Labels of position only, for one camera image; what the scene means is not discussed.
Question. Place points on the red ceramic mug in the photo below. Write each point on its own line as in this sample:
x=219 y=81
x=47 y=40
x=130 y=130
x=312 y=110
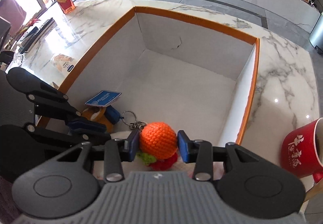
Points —
x=301 y=151

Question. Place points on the purple fuzzy blanket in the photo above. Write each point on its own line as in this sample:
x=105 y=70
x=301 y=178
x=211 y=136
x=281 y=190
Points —
x=8 y=210

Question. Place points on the silver pedal trash bin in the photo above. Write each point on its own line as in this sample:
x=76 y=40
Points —
x=316 y=36

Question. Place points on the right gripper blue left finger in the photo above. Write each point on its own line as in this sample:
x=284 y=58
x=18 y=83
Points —
x=118 y=151

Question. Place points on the ocean park plush toy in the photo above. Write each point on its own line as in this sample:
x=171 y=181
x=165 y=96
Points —
x=99 y=109

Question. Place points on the hand cream tube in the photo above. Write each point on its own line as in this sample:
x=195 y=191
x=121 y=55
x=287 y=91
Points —
x=63 y=63

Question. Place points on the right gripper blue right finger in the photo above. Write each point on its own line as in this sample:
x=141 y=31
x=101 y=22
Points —
x=200 y=153

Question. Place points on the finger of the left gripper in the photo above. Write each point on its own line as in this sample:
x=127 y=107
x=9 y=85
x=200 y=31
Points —
x=52 y=138
x=50 y=102

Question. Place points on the orange cardboard storage box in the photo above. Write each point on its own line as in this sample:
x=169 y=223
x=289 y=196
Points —
x=183 y=68

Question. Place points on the white plush with striped bow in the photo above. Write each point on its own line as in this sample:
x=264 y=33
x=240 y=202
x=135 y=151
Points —
x=120 y=135

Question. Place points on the orange crochet fruit keychain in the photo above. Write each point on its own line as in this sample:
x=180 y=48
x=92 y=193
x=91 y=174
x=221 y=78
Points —
x=157 y=142

